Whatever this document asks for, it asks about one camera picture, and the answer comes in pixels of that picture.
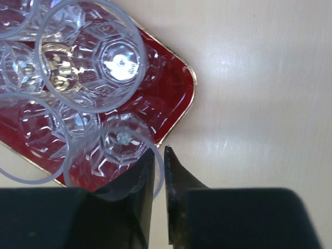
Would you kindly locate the clear glass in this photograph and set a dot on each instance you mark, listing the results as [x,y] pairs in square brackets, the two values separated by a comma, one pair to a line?
[21,19]
[110,149]
[44,127]
[90,55]
[18,69]

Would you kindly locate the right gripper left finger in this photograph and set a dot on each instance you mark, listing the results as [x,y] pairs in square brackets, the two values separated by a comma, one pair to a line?
[116,215]

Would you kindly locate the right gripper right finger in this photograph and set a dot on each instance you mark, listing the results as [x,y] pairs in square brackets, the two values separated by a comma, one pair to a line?
[204,217]

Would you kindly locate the red rectangular tray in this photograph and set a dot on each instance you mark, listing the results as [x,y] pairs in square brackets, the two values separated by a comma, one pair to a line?
[164,96]

